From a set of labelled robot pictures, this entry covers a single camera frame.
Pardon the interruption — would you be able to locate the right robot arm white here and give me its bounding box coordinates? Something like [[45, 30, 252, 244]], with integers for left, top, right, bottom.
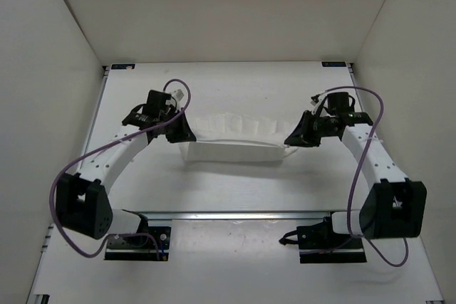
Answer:
[[284, 92, 427, 248]]

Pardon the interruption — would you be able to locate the left blue corner label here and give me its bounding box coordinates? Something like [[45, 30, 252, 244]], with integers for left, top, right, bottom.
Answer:
[[110, 63, 135, 70]]

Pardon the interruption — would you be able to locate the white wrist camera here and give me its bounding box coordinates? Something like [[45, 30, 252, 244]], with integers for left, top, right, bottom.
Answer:
[[311, 93, 326, 106], [171, 89, 185, 102]]

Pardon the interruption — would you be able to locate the right blue corner label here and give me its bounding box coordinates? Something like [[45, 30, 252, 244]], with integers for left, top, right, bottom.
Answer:
[[321, 61, 346, 68]]

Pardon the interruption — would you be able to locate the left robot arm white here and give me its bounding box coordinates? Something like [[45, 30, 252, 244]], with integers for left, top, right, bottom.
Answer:
[[55, 89, 196, 246]]

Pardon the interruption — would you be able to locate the white pleated skirt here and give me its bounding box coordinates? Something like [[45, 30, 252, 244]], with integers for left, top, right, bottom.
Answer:
[[178, 112, 297, 163]]

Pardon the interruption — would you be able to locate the aluminium left side rail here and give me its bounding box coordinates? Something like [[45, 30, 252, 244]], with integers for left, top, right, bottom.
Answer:
[[67, 64, 111, 163]]

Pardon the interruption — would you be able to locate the blue corner label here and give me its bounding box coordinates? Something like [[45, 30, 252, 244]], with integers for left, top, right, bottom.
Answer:
[[110, 63, 135, 70], [321, 61, 346, 68]]

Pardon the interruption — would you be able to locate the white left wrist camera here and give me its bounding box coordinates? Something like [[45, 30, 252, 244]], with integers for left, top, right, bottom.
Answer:
[[171, 89, 185, 102]]

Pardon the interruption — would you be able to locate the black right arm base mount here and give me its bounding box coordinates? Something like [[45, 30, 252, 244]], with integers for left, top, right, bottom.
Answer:
[[279, 216, 367, 264]]

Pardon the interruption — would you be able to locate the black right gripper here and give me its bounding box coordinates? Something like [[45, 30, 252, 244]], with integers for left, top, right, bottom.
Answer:
[[286, 110, 337, 148]]

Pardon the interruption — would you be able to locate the aluminium table front rail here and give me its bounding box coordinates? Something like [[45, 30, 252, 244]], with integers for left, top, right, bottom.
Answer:
[[125, 211, 346, 221]]

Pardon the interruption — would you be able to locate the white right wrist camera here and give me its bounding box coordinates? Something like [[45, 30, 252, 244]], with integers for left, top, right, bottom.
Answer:
[[311, 93, 326, 106]]

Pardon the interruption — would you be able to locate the aluminium right side rail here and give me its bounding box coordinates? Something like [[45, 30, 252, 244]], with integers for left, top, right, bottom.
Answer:
[[348, 63, 403, 219]]

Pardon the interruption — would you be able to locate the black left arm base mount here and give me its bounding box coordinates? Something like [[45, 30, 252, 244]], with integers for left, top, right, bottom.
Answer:
[[104, 214, 172, 262]]

